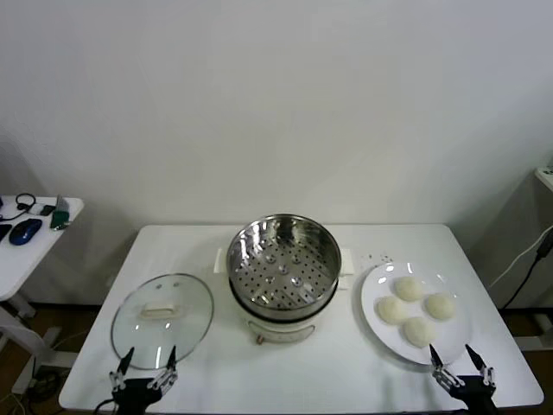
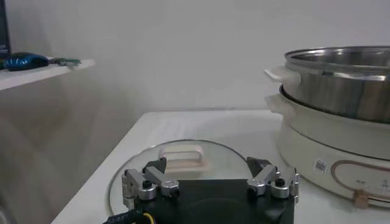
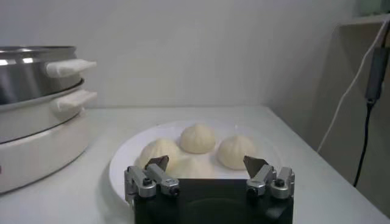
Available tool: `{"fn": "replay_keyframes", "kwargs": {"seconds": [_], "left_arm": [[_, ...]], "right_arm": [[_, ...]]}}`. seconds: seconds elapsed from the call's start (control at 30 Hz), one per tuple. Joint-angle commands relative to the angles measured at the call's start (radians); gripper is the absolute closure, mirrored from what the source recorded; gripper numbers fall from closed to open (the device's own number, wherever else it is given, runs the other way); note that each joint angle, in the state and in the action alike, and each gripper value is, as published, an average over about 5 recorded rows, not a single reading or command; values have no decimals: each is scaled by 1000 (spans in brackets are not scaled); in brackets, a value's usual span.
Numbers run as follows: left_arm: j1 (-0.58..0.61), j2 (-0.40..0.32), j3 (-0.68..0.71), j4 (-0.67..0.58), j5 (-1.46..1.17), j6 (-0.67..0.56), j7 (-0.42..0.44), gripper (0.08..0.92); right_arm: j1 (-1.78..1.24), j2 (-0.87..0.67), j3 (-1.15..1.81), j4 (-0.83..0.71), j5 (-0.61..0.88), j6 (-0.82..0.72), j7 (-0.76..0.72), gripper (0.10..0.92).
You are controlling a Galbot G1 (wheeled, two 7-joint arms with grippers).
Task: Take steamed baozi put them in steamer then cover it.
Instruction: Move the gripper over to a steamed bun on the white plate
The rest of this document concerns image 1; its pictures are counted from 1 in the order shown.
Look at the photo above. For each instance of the flat black device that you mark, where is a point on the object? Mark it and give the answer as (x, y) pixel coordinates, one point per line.
(3, 232)

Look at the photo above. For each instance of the white shelf corner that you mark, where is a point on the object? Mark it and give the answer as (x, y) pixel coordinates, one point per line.
(545, 176)

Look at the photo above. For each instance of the blue computer mouse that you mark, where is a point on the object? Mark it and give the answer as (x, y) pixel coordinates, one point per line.
(25, 231)

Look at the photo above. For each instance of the green and grey tool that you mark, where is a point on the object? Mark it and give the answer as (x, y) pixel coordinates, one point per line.
(59, 217)

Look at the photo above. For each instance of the white oval plate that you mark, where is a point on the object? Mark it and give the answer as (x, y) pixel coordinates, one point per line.
(453, 337)

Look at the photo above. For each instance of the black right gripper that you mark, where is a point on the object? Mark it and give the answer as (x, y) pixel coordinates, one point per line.
(475, 391)

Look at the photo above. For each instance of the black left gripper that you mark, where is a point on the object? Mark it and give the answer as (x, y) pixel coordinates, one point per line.
(134, 389)

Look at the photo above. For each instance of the white side table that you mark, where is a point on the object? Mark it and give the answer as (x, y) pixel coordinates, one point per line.
(26, 268)

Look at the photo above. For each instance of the white furniture foot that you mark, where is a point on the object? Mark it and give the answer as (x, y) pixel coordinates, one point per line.
(535, 330)

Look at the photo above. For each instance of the stainless steel steamer basket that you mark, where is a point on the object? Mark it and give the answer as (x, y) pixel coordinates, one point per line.
(302, 233)

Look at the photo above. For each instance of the round glass pot lid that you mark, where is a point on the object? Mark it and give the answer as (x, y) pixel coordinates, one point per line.
(186, 315)

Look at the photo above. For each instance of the white steamed baozi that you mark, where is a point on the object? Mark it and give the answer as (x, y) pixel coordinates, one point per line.
(409, 289)
(391, 310)
(419, 332)
(440, 306)

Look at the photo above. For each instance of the white electric cooker pot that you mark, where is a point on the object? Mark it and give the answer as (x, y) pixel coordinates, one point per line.
(281, 333)

